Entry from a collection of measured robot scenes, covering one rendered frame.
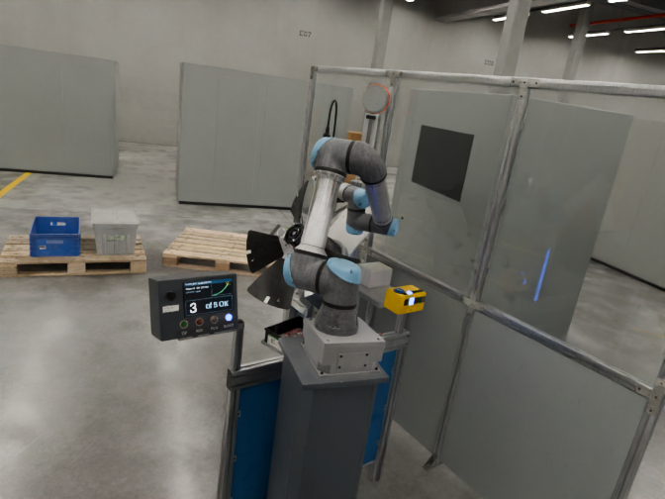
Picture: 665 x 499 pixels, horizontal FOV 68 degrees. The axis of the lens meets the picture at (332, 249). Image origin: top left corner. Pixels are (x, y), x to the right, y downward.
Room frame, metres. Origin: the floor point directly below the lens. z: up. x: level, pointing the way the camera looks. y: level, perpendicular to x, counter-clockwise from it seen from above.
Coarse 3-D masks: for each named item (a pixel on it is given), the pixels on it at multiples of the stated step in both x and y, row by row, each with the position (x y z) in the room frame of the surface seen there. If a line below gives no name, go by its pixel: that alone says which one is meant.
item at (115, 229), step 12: (96, 216) 4.49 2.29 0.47; (108, 216) 4.55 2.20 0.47; (120, 216) 4.61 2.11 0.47; (132, 216) 4.66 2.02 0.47; (96, 228) 4.28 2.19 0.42; (108, 228) 4.33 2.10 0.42; (120, 228) 4.38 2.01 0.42; (132, 228) 4.42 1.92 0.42; (96, 240) 4.29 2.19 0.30; (108, 240) 4.34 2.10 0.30; (120, 240) 4.39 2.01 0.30; (132, 240) 4.44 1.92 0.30; (108, 252) 4.35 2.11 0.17; (120, 252) 4.40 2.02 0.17; (132, 252) 4.45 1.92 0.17
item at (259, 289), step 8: (272, 264) 2.16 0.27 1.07; (280, 264) 2.16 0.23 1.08; (264, 272) 2.14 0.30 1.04; (272, 272) 2.13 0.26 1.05; (280, 272) 2.14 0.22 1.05; (256, 280) 2.11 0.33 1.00; (264, 280) 2.11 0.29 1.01; (272, 280) 2.11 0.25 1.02; (280, 280) 2.11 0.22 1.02; (248, 288) 2.10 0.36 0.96; (256, 288) 2.09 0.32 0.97; (264, 288) 2.08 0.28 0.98; (272, 288) 2.08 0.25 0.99; (280, 288) 2.09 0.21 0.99; (288, 288) 2.09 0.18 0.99; (256, 296) 2.06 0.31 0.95; (264, 296) 2.06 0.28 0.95; (272, 296) 2.06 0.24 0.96; (280, 296) 2.06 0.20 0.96; (288, 296) 2.07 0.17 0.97; (272, 304) 2.03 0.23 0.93; (280, 304) 2.03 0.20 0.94; (288, 304) 2.04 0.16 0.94
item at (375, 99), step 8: (368, 88) 2.85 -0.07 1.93; (376, 88) 2.84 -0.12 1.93; (384, 88) 2.84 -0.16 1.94; (368, 96) 2.85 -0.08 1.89; (376, 96) 2.84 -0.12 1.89; (384, 96) 2.82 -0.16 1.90; (368, 104) 2.85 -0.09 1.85; (376, 104) 2.84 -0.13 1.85; (384, 104) 2.82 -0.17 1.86; (376, 112) 2.84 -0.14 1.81
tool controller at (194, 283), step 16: (208, 272) 1.54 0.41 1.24; (224, 272) 1.54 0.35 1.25; (160, 288) 1.37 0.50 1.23; (176, 288) 1.40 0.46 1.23; (192, 288) 1.43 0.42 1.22; (208, 288) 1.46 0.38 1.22; (224, 288) 1.49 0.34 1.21; (160, 304) 1.36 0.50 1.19; (176, 304) 1.39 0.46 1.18; (208, 304) 1.44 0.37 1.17; (224, 304) 1.48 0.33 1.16; (160, 320) 1.35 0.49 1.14; (176, 320) 1.37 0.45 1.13; (192, 320) 1.40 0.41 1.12; (208, 320) 1.43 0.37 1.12; (224, 320) 1.46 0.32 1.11; (160, 336) 1.34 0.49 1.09; (176, 336) 1.36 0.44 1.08; (192, 336) 1.39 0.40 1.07
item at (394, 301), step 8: (392, 288) 2.08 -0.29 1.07; (408, 288) 2.11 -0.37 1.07; (416, 288) 2.12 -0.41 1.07; (392, 296) 2.04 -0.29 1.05; (400, 296) 2.00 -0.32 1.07; (408, 296) 2.02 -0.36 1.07; (416, 296) 2.05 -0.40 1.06; (384, 304) 2.07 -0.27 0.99; (392, 304) 2.03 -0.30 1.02; (400, 304) 2.00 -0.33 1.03; (408, 304) 2.03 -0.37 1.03; (416, 304) 2.06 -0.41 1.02; (400, 312) 2.00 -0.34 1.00; (408, 312) 2.03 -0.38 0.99
